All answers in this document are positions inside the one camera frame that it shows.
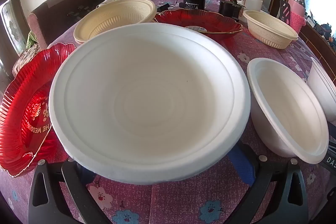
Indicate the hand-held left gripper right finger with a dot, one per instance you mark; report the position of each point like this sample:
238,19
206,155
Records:
241,163

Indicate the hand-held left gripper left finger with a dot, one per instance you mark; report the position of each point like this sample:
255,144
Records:
72,174

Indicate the large white foam bowl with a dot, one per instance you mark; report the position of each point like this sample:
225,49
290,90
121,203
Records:
147,98

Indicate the cream plastic bowl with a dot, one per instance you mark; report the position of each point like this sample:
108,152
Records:
267,29
115,14

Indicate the red gold-rimmed plastic plate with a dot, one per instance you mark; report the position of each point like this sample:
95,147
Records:
189,18
23,119

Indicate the purple floral tablecloth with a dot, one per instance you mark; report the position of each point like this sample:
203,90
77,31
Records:
168,203

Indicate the wooden window sill ledge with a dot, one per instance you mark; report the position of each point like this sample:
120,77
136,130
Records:
315,39

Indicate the brown patterned blanket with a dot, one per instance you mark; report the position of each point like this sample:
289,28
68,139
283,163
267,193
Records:
25,56

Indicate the dark clutter pile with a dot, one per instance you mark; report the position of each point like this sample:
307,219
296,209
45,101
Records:
323,27

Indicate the green cloth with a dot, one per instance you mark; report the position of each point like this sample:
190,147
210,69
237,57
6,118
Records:
31,39

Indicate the small black device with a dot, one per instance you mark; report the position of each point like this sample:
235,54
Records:
229,10

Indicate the glass panelled wooden door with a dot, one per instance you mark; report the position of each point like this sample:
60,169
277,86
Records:
11,24

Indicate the brown armchair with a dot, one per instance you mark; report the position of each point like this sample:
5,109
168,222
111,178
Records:
60,8

